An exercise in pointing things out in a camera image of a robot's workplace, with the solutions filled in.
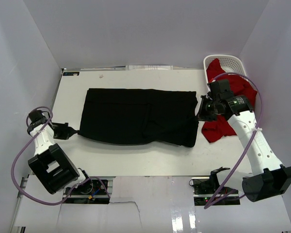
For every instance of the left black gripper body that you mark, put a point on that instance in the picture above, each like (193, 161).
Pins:
(61, 131)

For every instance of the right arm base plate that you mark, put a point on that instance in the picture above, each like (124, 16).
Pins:
(203, 192)

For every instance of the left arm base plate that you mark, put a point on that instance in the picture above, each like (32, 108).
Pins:
(93, 192)

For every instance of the red t shirt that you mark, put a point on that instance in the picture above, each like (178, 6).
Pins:
(215, 130)

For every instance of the small label sticker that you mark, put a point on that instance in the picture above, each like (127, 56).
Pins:
(74, 73)

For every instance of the black t shirt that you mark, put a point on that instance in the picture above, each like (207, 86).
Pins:
(139, 116)

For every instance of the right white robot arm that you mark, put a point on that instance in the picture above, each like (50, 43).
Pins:
(258, 173)

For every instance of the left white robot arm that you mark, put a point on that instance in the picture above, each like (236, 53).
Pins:
(50, 163)

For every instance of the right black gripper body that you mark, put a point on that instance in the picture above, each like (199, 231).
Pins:
(207, 111)

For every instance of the white plastic basket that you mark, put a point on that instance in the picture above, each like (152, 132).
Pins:
(228, 63)

